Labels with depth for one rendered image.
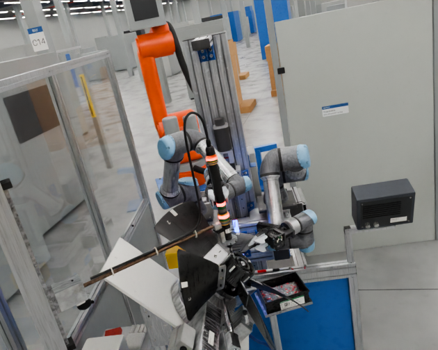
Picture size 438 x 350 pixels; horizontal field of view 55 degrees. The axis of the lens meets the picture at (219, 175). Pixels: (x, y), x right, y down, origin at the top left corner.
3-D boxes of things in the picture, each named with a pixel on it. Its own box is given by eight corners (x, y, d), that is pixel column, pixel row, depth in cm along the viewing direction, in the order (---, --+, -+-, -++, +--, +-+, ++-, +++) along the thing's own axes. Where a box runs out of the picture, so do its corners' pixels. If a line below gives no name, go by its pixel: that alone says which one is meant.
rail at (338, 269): (183, 297, 223) (179, 285, 220) (183, 293, 227) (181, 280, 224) (357, 276, 212) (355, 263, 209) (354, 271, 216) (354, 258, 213)
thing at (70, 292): (58, 315, 136) (49, 294, 133) (54, 305, 142) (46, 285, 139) (89, 301, 141) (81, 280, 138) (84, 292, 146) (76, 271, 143)
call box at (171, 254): (169, 271, 214) (164, 253, 210) (172, 260, 223) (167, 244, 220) (200, 267, 212) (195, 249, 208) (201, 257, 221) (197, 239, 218)
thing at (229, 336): (236, 353, 144) (227, 349, 142) (233, 338, 148) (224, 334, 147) (241, 348, 143) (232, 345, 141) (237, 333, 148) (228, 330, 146)
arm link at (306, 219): (319, 226, 195) (317, 210, 192) (302, 236, 190) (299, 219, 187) (307, 221, 201) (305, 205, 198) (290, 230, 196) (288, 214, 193)
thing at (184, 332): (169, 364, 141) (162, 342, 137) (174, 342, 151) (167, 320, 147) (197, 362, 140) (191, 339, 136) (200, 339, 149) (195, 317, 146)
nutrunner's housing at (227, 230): (228, 249, 168) (206, 141, 153) (223, 246, 172) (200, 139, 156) (236, 246, 170) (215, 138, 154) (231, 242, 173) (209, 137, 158)
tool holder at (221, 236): (222, 249, 165) (217, 228, 161) (213, 243, 171) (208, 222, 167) (240, 240, 169) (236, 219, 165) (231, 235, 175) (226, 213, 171)
